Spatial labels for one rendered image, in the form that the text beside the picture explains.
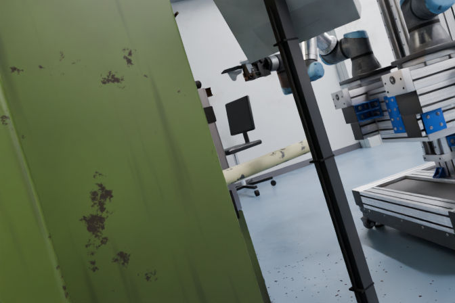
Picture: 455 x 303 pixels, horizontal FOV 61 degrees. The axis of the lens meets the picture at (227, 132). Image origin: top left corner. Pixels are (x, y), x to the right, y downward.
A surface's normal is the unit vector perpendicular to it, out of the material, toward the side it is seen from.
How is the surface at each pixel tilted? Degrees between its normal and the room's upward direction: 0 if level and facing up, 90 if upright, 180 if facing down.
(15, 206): 90
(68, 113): 90
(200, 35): 90
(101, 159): 90
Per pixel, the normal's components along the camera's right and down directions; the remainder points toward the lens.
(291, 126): 0.15, -0.04
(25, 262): 0.53, -0.16
